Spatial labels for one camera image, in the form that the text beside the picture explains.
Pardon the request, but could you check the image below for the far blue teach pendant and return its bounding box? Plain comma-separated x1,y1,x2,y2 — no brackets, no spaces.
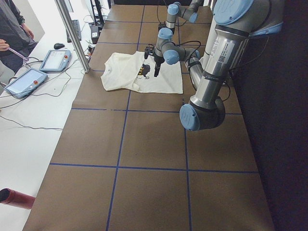
39,50,72,73

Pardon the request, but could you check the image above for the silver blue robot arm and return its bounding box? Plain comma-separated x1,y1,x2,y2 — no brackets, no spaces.
153,0,284,131
158,0,204,32

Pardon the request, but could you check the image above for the cream long sleeve cat shirt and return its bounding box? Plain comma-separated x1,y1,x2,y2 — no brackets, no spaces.
101,51,183,94

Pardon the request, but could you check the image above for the black computer mouse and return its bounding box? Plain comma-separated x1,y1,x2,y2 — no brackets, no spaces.
53,43,65,50

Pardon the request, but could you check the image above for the aluminium frame post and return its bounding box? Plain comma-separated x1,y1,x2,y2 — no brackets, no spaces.
55,0,90,73

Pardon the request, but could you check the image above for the red cylinder bottle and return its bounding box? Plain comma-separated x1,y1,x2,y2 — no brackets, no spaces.
0,188,36,209

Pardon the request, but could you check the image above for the near blue teach pendant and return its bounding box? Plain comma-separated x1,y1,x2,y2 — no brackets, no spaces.
4,68,48,99

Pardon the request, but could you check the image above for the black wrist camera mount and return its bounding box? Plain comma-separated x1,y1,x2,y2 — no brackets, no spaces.
144,44,156,59

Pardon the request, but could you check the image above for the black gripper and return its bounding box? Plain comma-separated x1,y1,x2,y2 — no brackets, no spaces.
154,54,165,77

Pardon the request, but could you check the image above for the blue teach pendant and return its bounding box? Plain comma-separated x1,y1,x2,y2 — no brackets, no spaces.
4,68,48,99
39,50,72,73

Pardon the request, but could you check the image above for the person in dark jacket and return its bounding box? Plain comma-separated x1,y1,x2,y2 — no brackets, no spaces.
0,0,37,73

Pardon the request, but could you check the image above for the black keyboard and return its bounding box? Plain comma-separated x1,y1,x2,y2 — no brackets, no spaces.
65,19,82,43

